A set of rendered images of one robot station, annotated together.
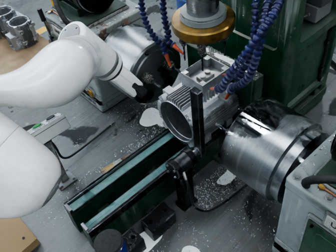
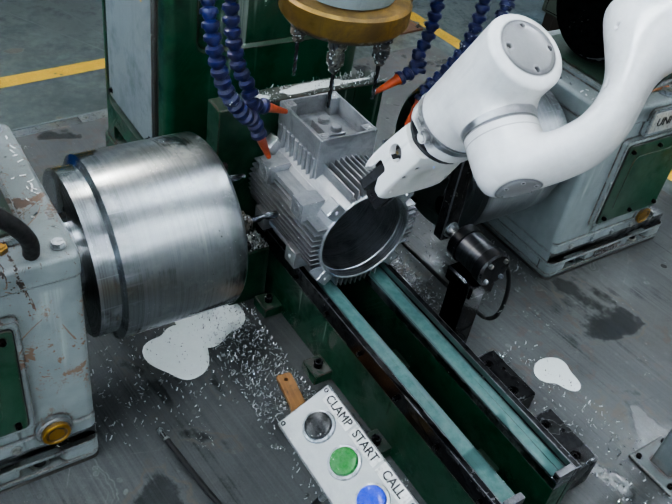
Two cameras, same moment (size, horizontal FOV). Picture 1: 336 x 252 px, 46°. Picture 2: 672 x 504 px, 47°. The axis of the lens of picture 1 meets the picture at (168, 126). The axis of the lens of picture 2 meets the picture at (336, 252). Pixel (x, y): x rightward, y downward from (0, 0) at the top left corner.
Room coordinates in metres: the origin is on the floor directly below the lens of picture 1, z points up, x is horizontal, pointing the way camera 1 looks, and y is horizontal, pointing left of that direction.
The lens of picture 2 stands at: (1.00, 0.88, 1.73)
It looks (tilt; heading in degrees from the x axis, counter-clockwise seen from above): 40 degrees down; 267
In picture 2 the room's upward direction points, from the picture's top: 10 degrees clockwise
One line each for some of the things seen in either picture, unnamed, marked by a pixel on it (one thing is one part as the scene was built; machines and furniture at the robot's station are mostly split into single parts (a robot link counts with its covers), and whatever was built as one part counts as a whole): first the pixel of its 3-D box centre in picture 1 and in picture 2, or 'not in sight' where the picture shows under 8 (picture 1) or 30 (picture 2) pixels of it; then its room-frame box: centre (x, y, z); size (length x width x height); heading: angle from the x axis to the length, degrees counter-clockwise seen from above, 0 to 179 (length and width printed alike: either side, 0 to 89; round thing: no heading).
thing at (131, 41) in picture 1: (131, 58); (110, 243); (1.25, 0.10, 1.04); 0.37 x 0.25 x 0.25; 36
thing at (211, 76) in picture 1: (205, 78); (325, 135); (0.98, -0.14, 1.11); 0.12 x 0.11 x 0.07; 125
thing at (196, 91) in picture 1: (197, 124); (464, 169); (0.78, -0.08, 1.12); 0.04 x 0.03 x 0.26; 126
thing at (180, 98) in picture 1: (197, 106); (330, 199); (0.96, -0.11, 1.01); 0.20 x 0.19 x 0.19; 125
